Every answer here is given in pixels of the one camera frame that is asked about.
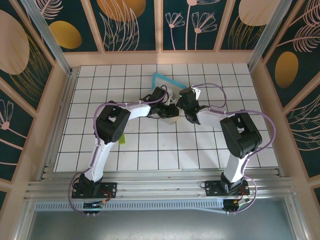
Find aluminium frame post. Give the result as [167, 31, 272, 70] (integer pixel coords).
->
[20, 0, 74, 76]
[246, 0, 299, 73]

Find teal paper box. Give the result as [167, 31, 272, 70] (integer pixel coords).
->
[151, 71, 189, 91]

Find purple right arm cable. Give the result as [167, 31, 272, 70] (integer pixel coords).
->
[193, 82, 277, 215]

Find aluminium side rail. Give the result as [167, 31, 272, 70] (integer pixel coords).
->
[37, 66, 80, 181]

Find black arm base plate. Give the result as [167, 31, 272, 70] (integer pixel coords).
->
[204, 179, 250, 197]
[71, 181, 118, 200]

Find grey metal sheet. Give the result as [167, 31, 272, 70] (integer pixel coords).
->
[14, 196, 305, 240]

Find perforated metal cable tray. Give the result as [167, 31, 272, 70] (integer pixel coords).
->
[34, 201, 227, 214]

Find small control board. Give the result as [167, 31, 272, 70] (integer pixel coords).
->
[83, 199, 105, 216]
[223, 198, 252, 214]

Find aluminium mounting rails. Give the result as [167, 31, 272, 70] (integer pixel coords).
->
[23, 166, 297, 201]

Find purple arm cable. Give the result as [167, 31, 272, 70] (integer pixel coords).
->
[67, 84, 169, 215]
[193, 82, 277, 215]

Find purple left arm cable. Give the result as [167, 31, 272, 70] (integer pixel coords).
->
[67, 84, 169, 215]

